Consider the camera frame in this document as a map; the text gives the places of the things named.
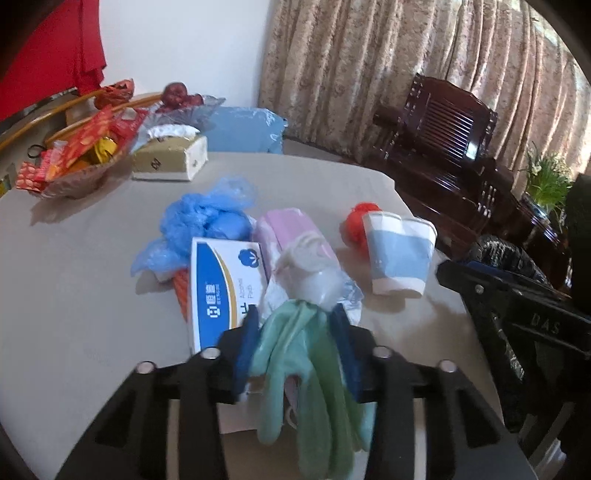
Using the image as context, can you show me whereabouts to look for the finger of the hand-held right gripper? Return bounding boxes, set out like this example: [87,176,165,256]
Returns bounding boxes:
[436,260,514,306]

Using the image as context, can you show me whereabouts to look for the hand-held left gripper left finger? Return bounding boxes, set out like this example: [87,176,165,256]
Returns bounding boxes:
[55,316,262,480]

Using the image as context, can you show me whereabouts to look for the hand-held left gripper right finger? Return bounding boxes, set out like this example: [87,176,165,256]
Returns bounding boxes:
[330,305,539,480]

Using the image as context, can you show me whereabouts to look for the green rubber glove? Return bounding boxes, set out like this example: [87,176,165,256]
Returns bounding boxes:
[249,298,376,480]

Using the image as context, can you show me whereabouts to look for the black trash bag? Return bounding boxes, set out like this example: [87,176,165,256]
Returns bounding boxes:
[466,234,570,432]

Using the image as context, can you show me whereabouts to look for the blue plastic bag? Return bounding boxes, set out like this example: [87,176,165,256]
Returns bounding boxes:
[130,176,258,280]

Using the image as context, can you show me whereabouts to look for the blue and white cardboard box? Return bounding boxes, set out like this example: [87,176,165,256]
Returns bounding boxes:
[190,237,271,356]

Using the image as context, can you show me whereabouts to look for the dark wooden armchair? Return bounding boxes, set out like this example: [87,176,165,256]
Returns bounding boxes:
[360,152,572,289]

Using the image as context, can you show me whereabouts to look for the blue and white paper cup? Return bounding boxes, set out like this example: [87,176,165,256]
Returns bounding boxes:
[362,212,437,296]

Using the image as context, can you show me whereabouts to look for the white plastic wrapper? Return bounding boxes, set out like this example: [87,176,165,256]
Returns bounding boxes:
[263,233,365,325]

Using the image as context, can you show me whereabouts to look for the orange mesh net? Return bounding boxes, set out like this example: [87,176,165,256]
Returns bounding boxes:
[173,270,195,321]

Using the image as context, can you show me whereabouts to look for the red mesh ball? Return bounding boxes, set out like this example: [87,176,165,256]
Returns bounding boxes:
[341,203,371,245]

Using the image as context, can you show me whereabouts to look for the green potted plant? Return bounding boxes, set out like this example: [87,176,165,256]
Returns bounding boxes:
[519,143,576,209]

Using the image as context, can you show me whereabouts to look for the lilac tissue pack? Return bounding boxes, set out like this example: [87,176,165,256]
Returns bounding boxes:
[254,209,340,278]

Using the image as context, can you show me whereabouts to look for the dark wooden slatted chair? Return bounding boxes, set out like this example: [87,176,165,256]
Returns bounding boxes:
[373,73,499,162]

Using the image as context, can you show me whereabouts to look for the gold and white tissue box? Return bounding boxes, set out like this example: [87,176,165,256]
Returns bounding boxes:
[131,124,209,182]

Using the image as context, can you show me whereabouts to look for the woven snack basket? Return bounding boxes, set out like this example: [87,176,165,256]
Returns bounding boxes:
[28,134,139,200]

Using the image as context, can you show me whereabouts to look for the glass fruit bowl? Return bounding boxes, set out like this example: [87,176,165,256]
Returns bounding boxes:
[139,95,227,129]

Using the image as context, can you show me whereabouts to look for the beige patterned curtain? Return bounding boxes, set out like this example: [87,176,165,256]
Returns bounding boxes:
[259,0,591,185]

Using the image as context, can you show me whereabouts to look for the large red apple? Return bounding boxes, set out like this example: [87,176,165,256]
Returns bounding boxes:
[161,82,186,110]

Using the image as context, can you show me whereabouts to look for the orange red gift bag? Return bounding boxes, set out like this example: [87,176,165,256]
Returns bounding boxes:
[95,79,136,109]

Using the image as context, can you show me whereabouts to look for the curved wooden rack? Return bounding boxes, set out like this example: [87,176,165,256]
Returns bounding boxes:
[0,90,162,153]

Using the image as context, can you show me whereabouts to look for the red cloth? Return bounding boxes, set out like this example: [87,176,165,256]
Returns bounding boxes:
[0,0,108,123]

